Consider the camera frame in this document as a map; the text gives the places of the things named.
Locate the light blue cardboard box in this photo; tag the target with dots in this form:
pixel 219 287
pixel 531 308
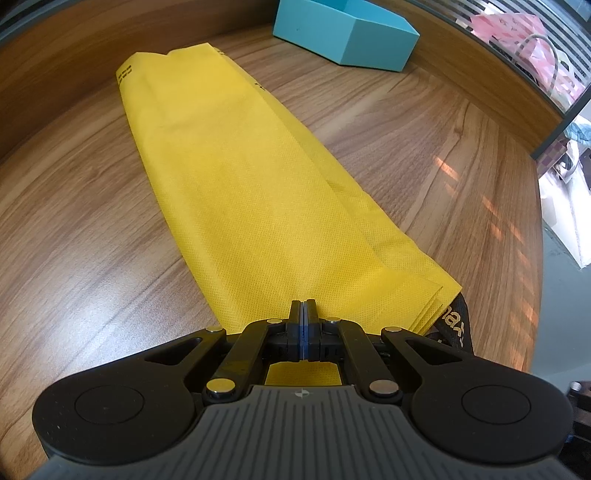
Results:
pixel 349 33

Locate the frosted glass partition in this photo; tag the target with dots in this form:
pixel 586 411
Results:
pixel 567 23

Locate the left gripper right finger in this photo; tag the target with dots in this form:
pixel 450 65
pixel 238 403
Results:
pixel 347 345

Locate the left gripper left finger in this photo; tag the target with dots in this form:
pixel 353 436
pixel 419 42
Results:
pixel 261 344

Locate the pink plastic bag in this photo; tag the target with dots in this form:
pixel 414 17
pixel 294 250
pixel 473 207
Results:
pixel 525 40

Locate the yellow fabric shopping bag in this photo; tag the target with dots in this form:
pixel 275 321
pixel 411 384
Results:
pixel 264 214

